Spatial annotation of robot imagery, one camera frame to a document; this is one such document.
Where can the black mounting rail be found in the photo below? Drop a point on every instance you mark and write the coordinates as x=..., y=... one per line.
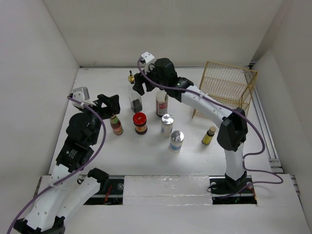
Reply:
x=113, y=195

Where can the silver lid shaker front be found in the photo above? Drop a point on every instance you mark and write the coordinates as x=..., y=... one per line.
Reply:
x=176, y=141

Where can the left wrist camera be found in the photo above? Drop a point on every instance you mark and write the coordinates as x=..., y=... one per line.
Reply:
x=81, y=94

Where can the glass cruet gold spout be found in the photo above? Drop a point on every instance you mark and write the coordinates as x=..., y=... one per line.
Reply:
x=134, y=97

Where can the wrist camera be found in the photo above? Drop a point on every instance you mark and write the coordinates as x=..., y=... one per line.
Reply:
x=148, y=60
x=81, y=94

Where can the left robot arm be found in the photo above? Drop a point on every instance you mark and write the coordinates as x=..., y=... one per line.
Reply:
x=55, y=205

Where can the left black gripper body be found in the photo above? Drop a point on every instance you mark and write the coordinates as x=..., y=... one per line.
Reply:
x=105, y=112

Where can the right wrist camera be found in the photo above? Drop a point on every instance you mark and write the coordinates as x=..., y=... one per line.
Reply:
x=148, y=60

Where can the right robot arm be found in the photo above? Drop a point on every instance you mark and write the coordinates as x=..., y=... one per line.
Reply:
x=232, y=124

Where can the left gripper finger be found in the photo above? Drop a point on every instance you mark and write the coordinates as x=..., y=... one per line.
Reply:
x=104, y=99
x=115, y=104

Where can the red lid sauce jar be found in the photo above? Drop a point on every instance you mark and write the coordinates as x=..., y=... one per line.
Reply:
x=140, y=122

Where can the small red sauce bottle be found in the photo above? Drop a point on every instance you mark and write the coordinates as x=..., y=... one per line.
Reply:
x=116, y=125

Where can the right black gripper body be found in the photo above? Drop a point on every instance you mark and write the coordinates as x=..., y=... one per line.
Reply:
x=152, y=75

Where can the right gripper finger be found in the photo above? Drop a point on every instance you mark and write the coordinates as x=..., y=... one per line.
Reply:
x=149, y=86
x=138, y=85

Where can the silver lid shaker rear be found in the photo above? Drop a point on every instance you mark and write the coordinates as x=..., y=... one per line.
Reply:
x=167, y=122

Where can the silver lid shaker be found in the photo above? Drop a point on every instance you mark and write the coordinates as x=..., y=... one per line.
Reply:
x=176, y=141
x=167, y=122

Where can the gold wire basket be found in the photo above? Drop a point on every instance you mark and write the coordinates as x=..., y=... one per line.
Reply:
x=230, y=85

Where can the small yellow label bottle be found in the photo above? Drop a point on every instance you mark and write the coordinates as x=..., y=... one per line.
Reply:
x=209, y=135

